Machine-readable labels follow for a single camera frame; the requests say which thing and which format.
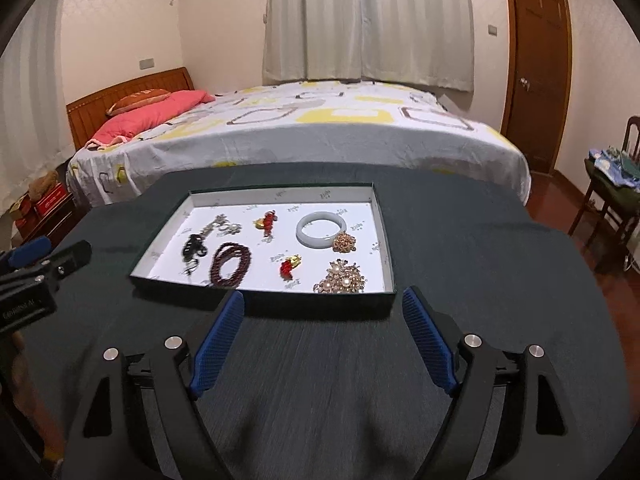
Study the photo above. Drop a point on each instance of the brown plush toy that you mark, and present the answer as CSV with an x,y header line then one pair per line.
x,y
42,182

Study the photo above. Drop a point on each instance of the grey wall socket panel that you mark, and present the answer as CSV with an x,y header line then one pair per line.
x,y
147,64

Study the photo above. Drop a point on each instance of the wooden chair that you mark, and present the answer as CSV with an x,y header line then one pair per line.
x,y
605,210

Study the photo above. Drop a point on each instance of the wooden nightstand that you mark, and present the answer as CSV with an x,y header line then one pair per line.
x,y
50,227

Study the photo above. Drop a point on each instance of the orange pillow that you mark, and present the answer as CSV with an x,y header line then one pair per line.
x,y
137,101

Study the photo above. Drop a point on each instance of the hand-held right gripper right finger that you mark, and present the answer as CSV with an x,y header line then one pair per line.
x,y
430,345

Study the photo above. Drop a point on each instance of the large pearl brooch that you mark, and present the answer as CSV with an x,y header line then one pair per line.
x,y
342,280

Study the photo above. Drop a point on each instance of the red blanket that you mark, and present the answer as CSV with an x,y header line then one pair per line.
x,y
145,117

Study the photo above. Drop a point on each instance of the pile of clothes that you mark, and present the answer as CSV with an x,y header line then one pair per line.
x,y
612,167

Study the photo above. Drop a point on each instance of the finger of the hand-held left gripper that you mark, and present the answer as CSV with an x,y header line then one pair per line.
x,y
30,252
72,257

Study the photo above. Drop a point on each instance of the brown wooden door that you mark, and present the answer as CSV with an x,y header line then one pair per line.
x,y
537,60

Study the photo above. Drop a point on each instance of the wall light switch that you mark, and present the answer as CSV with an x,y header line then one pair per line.
x,y
493,30

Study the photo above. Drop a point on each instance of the sheer side curtain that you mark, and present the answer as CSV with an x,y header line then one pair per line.
x,y
30,110

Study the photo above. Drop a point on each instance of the dark green jewelry tray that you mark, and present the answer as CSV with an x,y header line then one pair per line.
x,y
312,270

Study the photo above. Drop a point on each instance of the wooden headboard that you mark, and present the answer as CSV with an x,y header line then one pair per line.
x,y
95,100

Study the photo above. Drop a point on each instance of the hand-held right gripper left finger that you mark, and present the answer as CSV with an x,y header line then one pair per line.
x,y
215,350

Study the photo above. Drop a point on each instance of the dark green tablecloth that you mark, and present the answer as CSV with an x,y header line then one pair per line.
x,y
450,240

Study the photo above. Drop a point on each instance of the red gift box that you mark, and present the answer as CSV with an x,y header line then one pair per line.
x,y
50,201

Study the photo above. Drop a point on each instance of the bed with patterned sheet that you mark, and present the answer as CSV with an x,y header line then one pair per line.
x,y
325,145

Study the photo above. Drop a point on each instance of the white window curtain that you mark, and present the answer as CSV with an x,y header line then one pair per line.
x,y
370,20

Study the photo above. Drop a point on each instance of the red and gold charm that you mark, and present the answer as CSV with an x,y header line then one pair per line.
x,y
267,220
287,267

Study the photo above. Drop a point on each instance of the round gold brooch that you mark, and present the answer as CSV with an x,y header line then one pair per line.
x,y
345,243

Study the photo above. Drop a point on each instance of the person's left hand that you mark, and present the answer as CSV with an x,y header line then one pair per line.
x,y
30,390

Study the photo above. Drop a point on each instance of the white jade bangle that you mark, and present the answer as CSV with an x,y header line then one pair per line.
x,y
302,232

